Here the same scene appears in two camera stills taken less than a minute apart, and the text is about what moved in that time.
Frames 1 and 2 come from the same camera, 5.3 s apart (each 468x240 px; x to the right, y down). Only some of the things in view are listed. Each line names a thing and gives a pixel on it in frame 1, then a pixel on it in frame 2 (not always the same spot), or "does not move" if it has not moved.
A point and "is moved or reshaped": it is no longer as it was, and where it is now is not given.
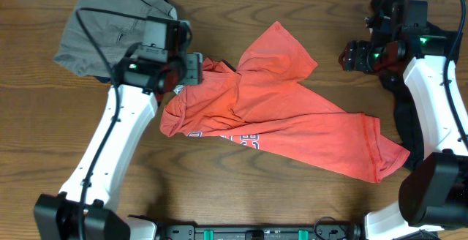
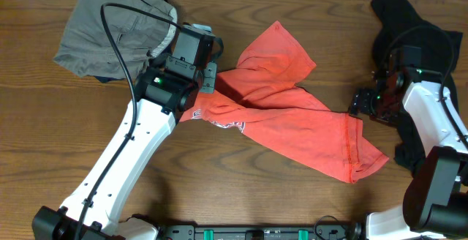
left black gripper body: (194, 70) → (208, 78)
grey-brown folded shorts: (109, 16) does not move
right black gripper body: (363, 57) → (365, 99)
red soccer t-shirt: (270, 103) is moved or reshaped
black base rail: (319, 232) does not move
